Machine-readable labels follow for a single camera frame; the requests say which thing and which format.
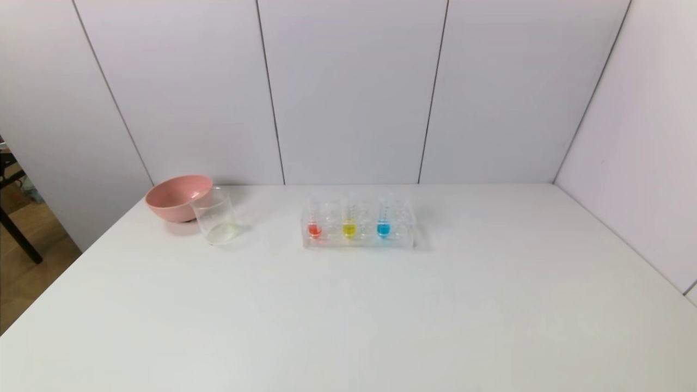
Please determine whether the test tube with yellow pigment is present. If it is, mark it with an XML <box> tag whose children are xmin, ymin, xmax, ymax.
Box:
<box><xmin>341</xmin><ymin>193</ymin><xmax>358</xmax><ymax>240</ymax></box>

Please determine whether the clear acrylic test tube rack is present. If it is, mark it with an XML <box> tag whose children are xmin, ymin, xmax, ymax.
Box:
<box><xmin>301</xmin><ymin>196</ymin><xmax>418</xmax><ymax>250</ymax></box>

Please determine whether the test tube with red pigment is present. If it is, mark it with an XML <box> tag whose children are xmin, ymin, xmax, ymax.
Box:
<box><xmin>308</xmin><ymin>196</ymin><xmax>323</xmax><ymax>240</ymax></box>

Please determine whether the test tube with blue pigment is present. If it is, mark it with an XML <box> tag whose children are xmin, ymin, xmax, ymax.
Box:
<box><xmin>376</xmin><ymin>192</ymin><xmax>393</xmax><ymax>239</ymax></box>

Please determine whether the clear plastic measuring beaker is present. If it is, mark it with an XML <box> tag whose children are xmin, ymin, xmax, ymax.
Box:
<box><xmin>191</xmin><ymin>187</ymin><xmax>241</xmax><ymax>246</ymax></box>

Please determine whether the pink bowl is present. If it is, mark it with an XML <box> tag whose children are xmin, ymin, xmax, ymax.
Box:
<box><xmin>145</xmin><ymin>175</ymin><xmax>214</xmax><ymax>223</ymax></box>

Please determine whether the black stand leg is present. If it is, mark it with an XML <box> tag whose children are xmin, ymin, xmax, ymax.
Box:
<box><xmin>0</xmin><ymin>144</ymin><xmax>43</xmax><ymax>265</ymax></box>

